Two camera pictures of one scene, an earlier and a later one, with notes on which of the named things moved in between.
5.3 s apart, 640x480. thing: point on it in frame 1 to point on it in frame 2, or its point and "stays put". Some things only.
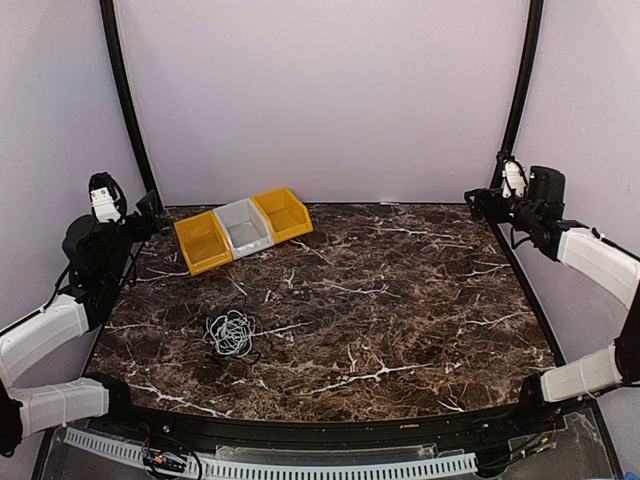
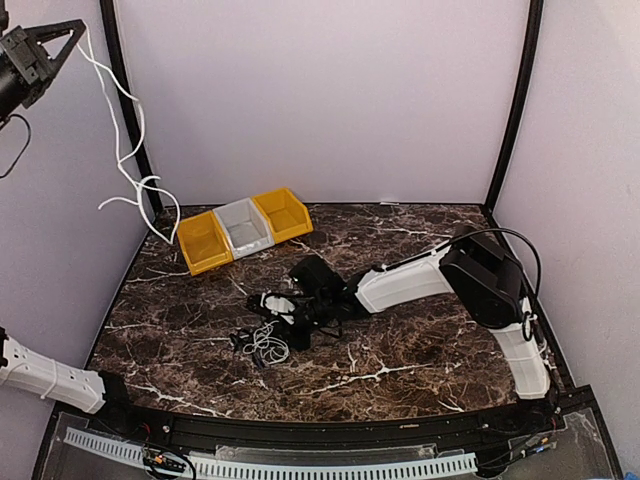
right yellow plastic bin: (288, 216) stays put
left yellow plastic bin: (203, 244) stays put
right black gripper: (482, 195) to (299, 340)
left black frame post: (109, 10) stays put
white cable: (232, 333) to (144, 184)
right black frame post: (522, 90) stays put
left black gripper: (151, 218) to (38, 67)
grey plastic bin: (244, 229) stays put
